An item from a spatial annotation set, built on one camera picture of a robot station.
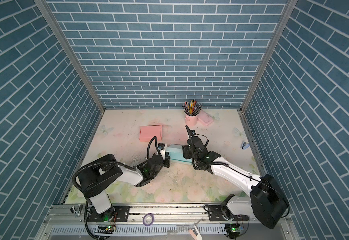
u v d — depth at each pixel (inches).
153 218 28.4
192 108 41.3
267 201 16.2
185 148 29.6
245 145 38.8
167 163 31.2
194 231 26.7
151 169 27.1
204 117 45.1
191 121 41.7
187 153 29.7
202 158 24.6
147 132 40.4
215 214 29.0
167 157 31.2
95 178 18.6
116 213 28.6
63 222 28.9
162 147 30.4
